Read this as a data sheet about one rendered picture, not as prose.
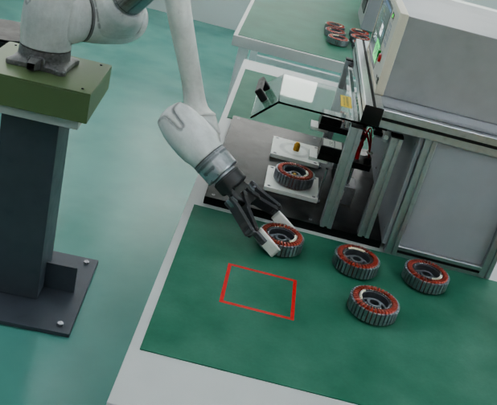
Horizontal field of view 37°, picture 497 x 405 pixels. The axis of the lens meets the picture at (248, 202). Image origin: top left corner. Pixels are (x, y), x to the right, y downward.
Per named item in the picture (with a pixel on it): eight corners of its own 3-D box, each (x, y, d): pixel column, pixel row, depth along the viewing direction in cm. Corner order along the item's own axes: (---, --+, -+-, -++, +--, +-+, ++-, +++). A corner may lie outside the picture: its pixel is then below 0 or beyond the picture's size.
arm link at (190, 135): (223, 141, 175) (227, 144, 188) (179, 91, 175) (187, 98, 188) (189, 171, 176) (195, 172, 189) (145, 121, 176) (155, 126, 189)
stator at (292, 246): (248, 246, 178) (252, 232, 176) (266, 229, 187) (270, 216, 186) (291, 264, 175) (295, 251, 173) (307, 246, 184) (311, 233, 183)
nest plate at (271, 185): (263, 190, 202) (264, 186, 202) (267, 168, 216) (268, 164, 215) (316, 203, 203) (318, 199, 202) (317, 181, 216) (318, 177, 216)
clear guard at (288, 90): (249, 118, 181) (255, 95, 178) (258, 89, 202) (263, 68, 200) (379, 151, 181) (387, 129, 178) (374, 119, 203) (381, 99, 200)
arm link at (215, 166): (189, 173, 179) (205, 193, 179) (212, 151, 174) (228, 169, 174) (206, 163, 187) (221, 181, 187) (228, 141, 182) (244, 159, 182)
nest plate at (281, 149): (269, 156, 224) (270, 153, 224) (273, 139, 238) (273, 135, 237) (318, 169, 224) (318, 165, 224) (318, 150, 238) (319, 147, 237)
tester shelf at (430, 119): (359, 122, 177) (365, 104, 175) (351, 51, 238) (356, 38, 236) (539, 169, 177) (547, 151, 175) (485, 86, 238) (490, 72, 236)
